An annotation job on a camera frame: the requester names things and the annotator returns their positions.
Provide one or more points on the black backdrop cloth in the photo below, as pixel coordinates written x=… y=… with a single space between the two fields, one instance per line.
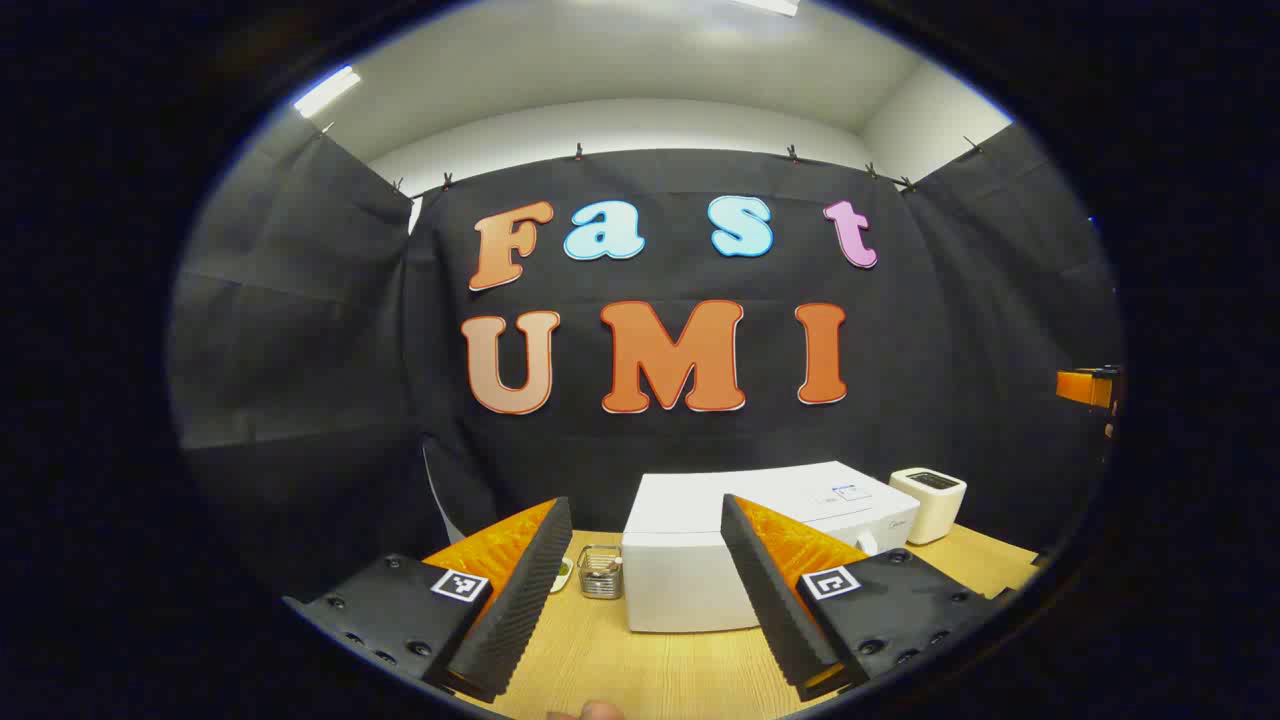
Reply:
x=300 y=330

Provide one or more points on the ceiling light panel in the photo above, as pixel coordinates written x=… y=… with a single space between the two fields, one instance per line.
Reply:
x=326 y=92

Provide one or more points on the white microwave oven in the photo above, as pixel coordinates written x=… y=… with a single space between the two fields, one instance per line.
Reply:
x=680 y=560

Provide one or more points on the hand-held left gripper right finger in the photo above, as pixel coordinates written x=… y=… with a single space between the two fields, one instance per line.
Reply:
x=770 y=600

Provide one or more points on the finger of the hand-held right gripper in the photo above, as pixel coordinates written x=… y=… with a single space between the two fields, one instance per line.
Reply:
x=1082 y=388

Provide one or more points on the white toaster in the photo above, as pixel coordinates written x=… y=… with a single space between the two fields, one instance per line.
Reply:
x=930 y=510

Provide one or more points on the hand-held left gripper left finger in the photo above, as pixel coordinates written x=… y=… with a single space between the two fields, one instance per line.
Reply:
x=520 y=600

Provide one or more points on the white divided dish of beans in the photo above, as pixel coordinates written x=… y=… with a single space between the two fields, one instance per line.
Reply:
x=563 y=575

